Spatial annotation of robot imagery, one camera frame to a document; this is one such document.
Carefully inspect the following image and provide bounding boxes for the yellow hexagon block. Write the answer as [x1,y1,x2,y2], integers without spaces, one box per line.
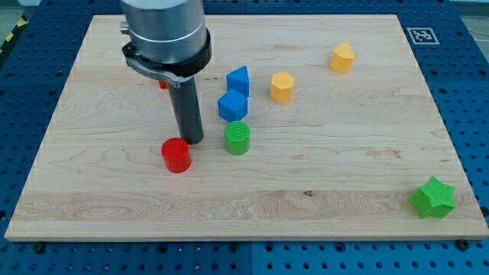
[270,72,295,103]

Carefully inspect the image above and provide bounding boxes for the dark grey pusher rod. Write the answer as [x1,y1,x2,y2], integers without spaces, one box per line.
[168,76,203,144]

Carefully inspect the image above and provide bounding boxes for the blue cube block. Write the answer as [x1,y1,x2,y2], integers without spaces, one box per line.
[218,90,248,122]

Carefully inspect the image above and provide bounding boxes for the green star block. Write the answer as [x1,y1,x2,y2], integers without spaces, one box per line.
[409,176,456,218]

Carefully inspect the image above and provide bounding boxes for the small red block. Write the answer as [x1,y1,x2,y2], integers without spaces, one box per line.
[158,81,168,89]

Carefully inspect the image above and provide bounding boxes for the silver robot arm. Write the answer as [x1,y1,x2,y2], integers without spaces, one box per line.
[120,0,212,89]

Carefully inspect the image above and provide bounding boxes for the wooden board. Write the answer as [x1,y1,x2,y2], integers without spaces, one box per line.
[5,15,488,242]

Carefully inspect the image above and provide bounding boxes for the red cylinder block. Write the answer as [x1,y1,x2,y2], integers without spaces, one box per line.
[161,137,192,173]

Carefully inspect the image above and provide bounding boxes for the white fiducial marker tag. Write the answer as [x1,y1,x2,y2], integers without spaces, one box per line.
[406,27,439,45]

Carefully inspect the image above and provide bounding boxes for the green cylinder block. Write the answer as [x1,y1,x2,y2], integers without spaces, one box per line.
[225,121,251,155]

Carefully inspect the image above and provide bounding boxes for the blue triangular prism block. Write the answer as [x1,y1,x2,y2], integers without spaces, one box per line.
[226,66,250,97]

